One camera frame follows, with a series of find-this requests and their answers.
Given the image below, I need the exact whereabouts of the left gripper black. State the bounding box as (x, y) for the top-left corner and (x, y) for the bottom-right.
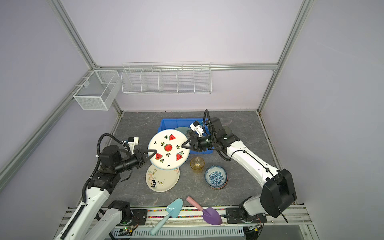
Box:
(114, 148), (157, 174)

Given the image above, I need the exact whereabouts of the white watermelon plate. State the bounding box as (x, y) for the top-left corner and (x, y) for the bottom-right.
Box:
(148, 130), (190, 170)

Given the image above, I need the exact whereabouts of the green flower plate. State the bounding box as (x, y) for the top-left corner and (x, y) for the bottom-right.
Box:
(175, 127), (193, 138)

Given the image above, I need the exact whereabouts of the cream floral plate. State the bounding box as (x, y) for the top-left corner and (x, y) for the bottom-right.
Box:
(145, 165), (180, 193)

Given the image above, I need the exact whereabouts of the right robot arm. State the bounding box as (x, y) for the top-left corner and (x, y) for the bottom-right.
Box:
(182, 118), (297, 218)

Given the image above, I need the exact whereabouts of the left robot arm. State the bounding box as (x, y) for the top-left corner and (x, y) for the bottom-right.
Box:
(56, 133), (157, 240)

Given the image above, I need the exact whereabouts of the blue plastic bin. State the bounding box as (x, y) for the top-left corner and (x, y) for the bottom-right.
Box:
(158, 117), (215, 155)

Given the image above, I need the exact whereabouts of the yellow glass cup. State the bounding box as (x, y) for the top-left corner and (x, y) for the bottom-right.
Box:
(190, 157), (205, 173)

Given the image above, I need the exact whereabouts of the blue patterned bowl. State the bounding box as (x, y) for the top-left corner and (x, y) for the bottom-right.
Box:
(205, 166), (228, 186)

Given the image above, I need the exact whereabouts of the red patterned bowl underneath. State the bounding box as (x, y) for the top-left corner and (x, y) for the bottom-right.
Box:
(209, 183), (227, 190)

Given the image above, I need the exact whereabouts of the light blue toy shovel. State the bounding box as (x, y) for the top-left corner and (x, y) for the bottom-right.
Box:
(150, 199), (184, 236)

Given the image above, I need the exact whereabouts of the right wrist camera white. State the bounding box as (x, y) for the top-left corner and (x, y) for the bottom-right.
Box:
(190, 121), (205, 137)

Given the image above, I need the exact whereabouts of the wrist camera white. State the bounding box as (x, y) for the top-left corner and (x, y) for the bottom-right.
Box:
(127, 137), (139, 148)
(190, 121), (205, 137)

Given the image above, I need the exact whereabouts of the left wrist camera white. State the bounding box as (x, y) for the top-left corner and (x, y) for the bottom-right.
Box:
(127, 137), (139, 148)

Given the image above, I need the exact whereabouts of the purple toy shovel pink handle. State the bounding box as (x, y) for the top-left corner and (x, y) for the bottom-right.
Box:
(186, 196), (223, 226)

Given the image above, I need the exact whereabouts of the white wire wall rack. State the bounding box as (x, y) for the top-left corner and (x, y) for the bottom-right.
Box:
(121, 62), (212, 95)

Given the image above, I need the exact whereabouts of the white mesh wall basket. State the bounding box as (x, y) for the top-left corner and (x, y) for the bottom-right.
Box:
(74, 70), (121, 111)

